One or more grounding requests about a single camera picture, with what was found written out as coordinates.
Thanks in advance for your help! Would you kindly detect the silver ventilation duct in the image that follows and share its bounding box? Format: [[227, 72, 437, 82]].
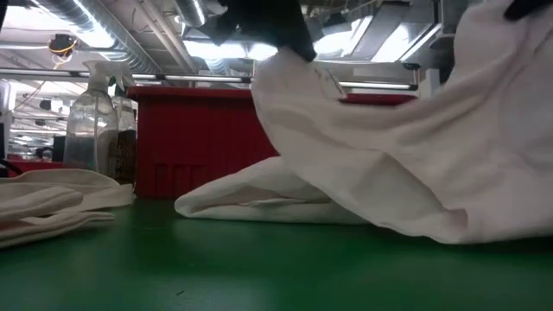
[[175, 0, 209, 28]]

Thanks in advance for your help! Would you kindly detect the round black yellow fixture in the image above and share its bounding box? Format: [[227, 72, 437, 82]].
[[48, 33, 79, 56]]

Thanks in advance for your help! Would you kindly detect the cream folded cloth pile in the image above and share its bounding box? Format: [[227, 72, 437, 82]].
[[0, 168, 137, 250]]

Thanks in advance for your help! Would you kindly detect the red plastic laundry bin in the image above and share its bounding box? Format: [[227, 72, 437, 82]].
[[127, 85, 418, 200]]

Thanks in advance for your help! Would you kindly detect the red plastic crate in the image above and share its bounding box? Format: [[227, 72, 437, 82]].
[[6, 159, 65, 178]]

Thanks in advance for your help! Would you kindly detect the clear spray bottle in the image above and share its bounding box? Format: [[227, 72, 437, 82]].
[[62, 60, 130, 178]]

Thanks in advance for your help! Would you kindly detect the white t-shirt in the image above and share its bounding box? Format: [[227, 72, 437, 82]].
[[251, 0, 553, 245]]

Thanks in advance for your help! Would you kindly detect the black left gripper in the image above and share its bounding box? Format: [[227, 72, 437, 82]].
[[200, 0, 319, 62]]

